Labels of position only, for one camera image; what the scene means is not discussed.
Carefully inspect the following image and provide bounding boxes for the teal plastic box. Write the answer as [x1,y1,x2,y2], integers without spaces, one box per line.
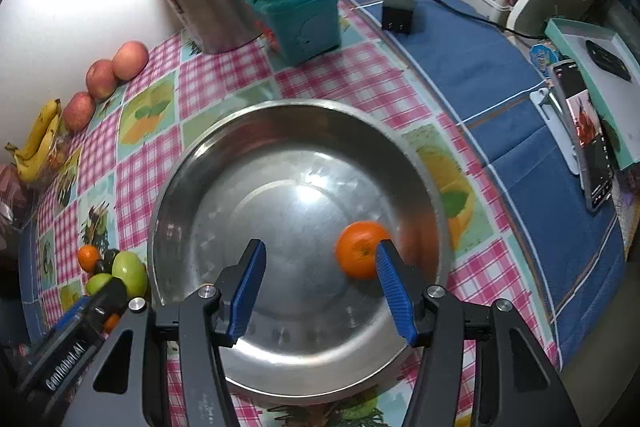
[247,0,342,66]

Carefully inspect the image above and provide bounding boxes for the yellow banana bunch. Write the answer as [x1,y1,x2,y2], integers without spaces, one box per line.
[4,98,62,183]

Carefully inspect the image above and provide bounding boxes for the smartphone on white stand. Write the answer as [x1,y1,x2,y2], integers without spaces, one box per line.
[529,60,614,212]

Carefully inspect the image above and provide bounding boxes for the dark plum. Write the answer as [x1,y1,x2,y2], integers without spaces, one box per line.
[93,259,111,275]
[103,248,119,271]

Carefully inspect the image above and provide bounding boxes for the pink checkered fruit tablecloth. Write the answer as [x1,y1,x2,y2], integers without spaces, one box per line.
[21,0,558,426]

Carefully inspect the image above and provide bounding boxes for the red apple right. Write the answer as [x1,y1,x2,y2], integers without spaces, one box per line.
[112,41,149,81]

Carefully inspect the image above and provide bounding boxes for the large green mango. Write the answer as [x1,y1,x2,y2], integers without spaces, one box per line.
[112,251,148,299]

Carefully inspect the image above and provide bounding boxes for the small green mango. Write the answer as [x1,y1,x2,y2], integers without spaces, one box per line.
[85,273,113,296]

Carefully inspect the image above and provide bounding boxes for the orange tangerine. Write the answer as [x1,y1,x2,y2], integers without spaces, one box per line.
[77,245,102,274]
[334,221,392,280]
[103,313,120,334]

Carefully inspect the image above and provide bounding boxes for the teal cardboard box lid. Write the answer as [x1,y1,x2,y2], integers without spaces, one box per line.
[544,17,640,170]

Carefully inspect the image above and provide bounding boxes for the large steel bowl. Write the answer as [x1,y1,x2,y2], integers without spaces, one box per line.
[147,100,454,405]

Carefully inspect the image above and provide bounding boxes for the red apple left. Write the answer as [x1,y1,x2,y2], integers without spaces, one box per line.
[62,92,96,132]

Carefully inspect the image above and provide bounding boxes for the red apple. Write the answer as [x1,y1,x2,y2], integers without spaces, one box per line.
[112,41,149,81]
[86,58,117,101]
[62,92,96,132]

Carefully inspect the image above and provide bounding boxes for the clear plastic fruit container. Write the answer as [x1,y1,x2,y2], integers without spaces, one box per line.
[28,122,75,190]

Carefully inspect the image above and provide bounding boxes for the black power adapter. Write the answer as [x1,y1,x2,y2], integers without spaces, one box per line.
[381,0,416,35]

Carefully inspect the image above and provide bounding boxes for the pink flower bouquet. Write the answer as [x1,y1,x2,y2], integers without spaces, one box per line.
[0,164,30,228]

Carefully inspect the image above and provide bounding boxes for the black adapter cable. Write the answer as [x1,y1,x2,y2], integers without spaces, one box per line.
[406,0,549,41]

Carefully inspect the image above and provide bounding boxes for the red apple middle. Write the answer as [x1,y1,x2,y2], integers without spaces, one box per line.
[86,58,117,101]

